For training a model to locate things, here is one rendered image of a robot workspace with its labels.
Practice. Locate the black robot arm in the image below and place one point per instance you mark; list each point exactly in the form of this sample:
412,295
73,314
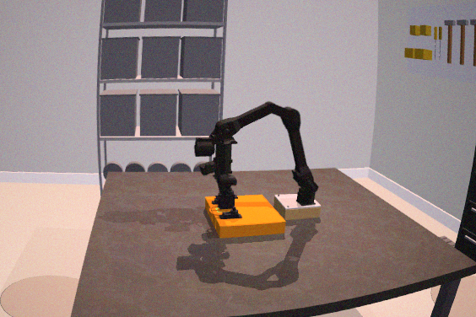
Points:
226,128

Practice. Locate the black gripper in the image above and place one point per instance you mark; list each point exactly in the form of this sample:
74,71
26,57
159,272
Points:
224,180

